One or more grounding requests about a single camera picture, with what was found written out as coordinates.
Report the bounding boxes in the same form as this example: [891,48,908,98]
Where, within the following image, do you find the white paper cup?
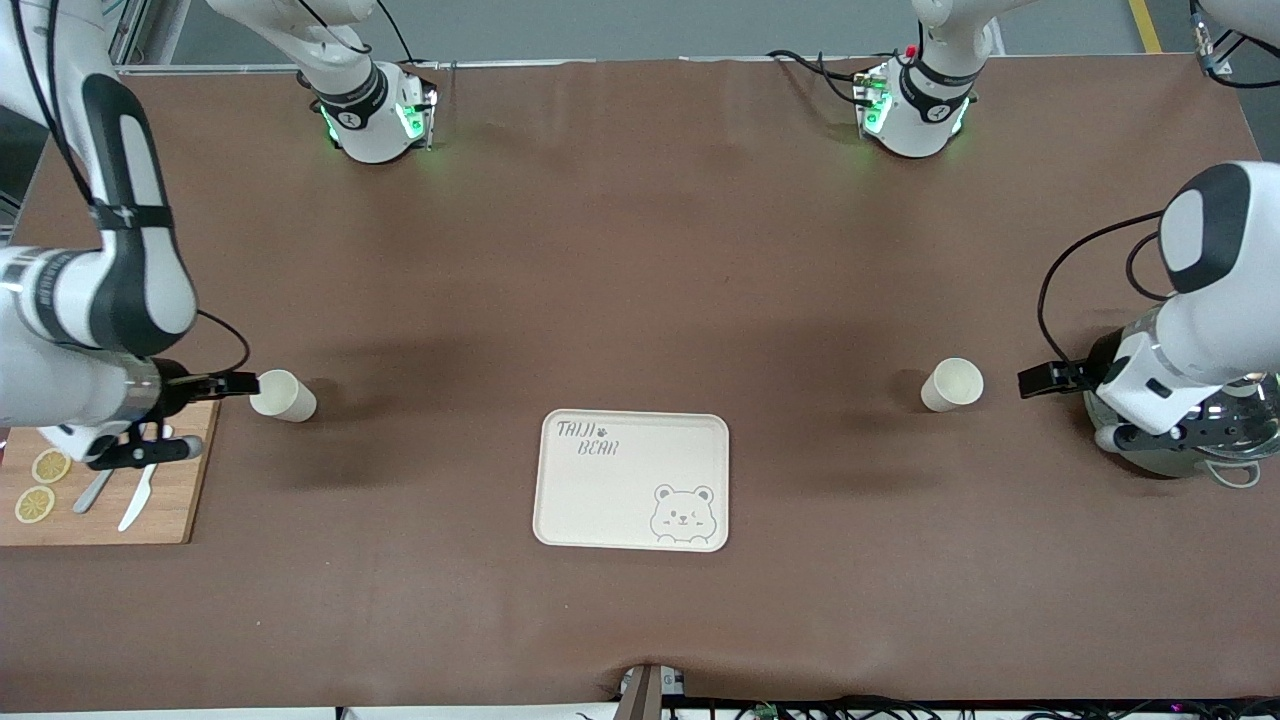
[920,357,985,414]
[249,369,318,423]

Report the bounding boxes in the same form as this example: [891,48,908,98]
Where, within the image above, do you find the white plastic knife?
[117,425,175,533]

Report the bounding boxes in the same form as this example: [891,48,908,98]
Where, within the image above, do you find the wooden cutting board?
[0,400,221,547]

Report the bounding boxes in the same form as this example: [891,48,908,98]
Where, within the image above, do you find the grey plastic knife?
[73,465,117,515]

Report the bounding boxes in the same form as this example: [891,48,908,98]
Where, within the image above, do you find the glass pot lid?
[1180,372,1280,466]

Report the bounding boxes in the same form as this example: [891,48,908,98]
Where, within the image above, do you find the cream tray with bear print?
[532,409,731,553]

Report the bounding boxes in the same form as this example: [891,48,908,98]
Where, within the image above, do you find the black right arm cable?
[8,0,251,377]

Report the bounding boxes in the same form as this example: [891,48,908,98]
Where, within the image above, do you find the aluminium corner bracket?
[1190,20,1237,77]

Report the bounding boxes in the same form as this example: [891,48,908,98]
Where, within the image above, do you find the aluminium frame post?
[100,0,191,71]

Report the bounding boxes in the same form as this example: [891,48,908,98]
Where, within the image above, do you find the black base cable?
[375,0,441,69]

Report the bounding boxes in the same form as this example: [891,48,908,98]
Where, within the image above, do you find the black base cables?
[766,48,876,109]

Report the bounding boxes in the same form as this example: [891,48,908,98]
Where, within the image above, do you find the front camera mount post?
[618,662,687,720]

